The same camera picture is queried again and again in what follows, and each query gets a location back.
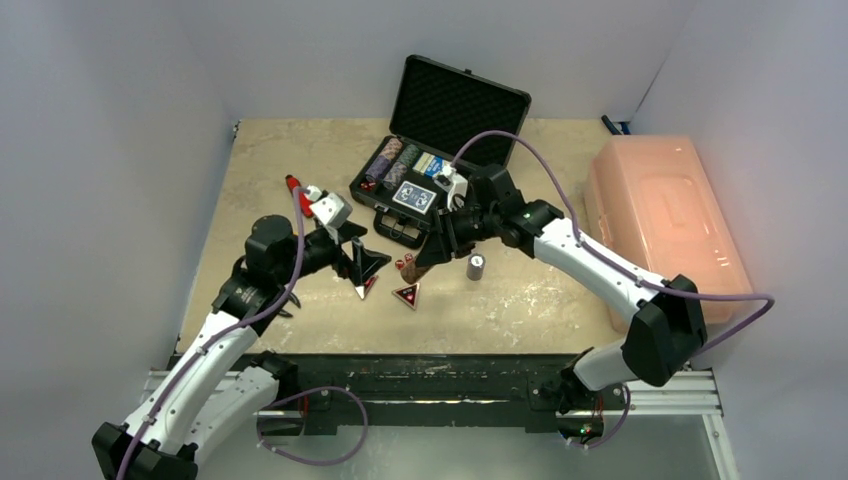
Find black poker set case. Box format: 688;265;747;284
349;54;532;250

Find translucent pink storage bin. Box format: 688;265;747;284
582;135;752;296

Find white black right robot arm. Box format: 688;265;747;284
401;165;707;413

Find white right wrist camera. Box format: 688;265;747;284
433;163;468;211

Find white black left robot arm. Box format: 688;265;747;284
92;215;391;479

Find black pliers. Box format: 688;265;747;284
277;293;302;319

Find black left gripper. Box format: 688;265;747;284
275;220;389;286

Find grey purple poker chip stack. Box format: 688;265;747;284
466;253;486;281

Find blue boxed card deck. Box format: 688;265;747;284
413;153;445;178

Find red black utility knife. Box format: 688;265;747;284
285;174;314;219

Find black aluminium mounting rail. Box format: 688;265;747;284
140;354;723;439

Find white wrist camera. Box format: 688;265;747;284
306;185;353;229
433;163;468;211

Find blue orange poker chip stack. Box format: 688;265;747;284
382;162;408;190

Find green poker chip stack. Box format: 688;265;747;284
397;145;421;168

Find blue backed playing card deck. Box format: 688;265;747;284
391;181;438;215

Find orange purple poker chip stack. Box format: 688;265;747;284
379;137;404;161

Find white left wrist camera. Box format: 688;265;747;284
306;185;353;229

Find blue object behind bin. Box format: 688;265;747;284
600;115;631;135

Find triangular dealer button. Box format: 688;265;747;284
354;275;379;300
392;283;420;311

